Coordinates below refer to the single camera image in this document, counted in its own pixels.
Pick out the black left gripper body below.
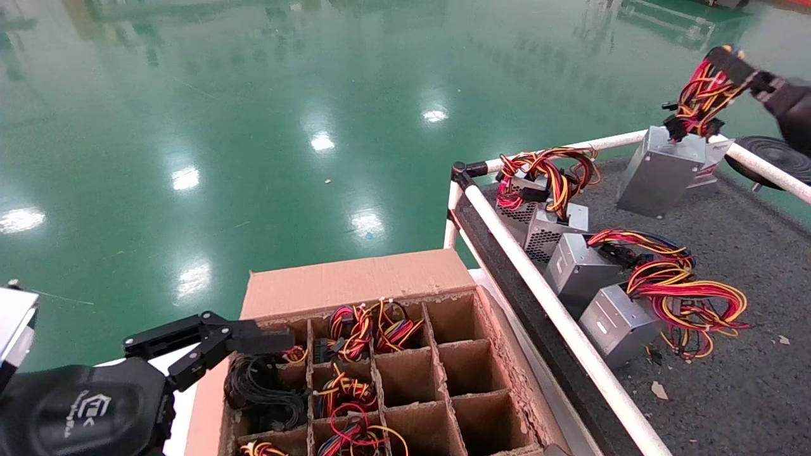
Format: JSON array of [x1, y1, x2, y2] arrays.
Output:
[[0, 358, 175, 456]]

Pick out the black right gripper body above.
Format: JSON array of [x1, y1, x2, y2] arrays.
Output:
[[757, 76, 811, 158]]

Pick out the power supply black wire bundle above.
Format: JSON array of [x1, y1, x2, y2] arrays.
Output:
[[225, 353, 309, 433]]

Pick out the cardboard box with dividers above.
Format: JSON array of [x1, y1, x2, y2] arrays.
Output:
[[190, 249, 571, 456]]

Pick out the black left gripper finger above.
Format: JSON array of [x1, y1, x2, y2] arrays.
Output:
[[124, 310, 296, 393]]

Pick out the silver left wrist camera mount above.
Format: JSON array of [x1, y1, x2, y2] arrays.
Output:
[[0, 282, 40, 388]]

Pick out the silver power supply coloured wires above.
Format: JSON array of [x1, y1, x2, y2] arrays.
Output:
[[616, 58, 752, 220], [545, 228, 696, 317], [496, 147, 601, 244], [578, 261, 750, 371]]

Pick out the white pipe frame cart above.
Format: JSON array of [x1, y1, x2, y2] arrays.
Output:
[[444, 127, 811, 456]]

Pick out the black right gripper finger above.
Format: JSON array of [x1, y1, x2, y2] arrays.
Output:
[[703, 46, 777, 93]]

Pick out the perforated silver power supply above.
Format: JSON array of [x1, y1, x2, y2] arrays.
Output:
[[525, 203, 590, 265]]

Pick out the black round ribbed disc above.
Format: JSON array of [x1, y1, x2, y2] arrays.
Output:
[[725, 136, 811, 192]]

